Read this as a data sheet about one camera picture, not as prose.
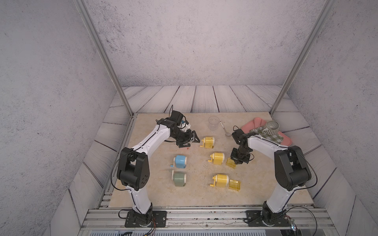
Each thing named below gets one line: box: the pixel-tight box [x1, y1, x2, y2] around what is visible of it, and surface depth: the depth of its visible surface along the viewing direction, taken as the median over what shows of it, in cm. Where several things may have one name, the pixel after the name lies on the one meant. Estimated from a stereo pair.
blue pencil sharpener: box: [170, 154, 188, 169], surface depth 88 cm
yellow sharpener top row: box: [199, 136, 216, 149], surface depth 98 cm
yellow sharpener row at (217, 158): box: [207, 152, 225, 165], surface depth 90 cm
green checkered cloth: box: [250, 125, 284, 145], surface depth 107 cm
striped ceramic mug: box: [261, 120, 280, 137], surface depth 104 cm
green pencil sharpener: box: [171, 170, 187, 187], surface depth 82 cm
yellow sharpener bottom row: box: [209, 174, 230, 188], surface depth 81 cm
